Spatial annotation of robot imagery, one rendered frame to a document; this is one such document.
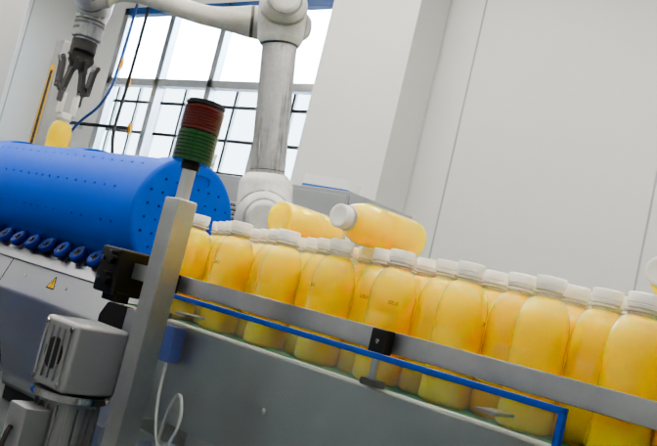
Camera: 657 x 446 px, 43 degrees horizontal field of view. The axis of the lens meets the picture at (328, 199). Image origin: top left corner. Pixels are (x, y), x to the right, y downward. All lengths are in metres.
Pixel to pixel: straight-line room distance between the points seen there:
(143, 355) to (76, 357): 0.22
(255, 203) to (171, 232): 0.95
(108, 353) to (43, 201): 0.70
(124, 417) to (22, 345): 0.89
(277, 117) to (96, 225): 0.66
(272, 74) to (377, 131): 2.42
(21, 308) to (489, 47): 3.40
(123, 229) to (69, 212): 0.23
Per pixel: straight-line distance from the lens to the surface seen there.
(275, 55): 2.37
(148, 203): 1.84
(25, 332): 2.15
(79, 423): 1.55
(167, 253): 1.30
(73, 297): 1.96
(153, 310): 1.30
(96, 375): 1.53
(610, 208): 4.33
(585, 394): 1.03
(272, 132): 2.33
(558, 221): 4.41
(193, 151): 1.30
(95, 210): 1.94
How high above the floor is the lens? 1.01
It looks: 6 degrees up
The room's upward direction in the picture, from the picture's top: 13 degrees clockwise
